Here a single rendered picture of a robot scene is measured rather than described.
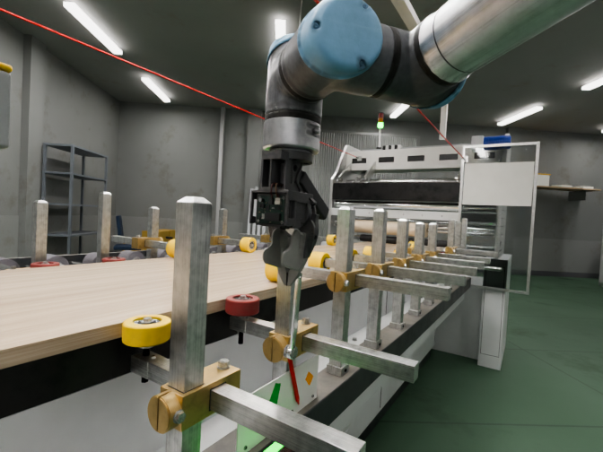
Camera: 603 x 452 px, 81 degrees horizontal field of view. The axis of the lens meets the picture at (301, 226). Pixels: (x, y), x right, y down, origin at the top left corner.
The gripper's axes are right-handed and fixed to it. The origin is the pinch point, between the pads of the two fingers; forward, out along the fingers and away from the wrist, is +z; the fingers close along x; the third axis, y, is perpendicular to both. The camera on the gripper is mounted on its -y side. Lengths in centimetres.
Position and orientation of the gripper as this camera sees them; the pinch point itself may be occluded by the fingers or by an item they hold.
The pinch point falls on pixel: (291, 277)
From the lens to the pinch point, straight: 59.1
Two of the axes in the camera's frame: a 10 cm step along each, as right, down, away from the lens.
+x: 8.4, 0.6, -5.4
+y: -5.4, -0.2, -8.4
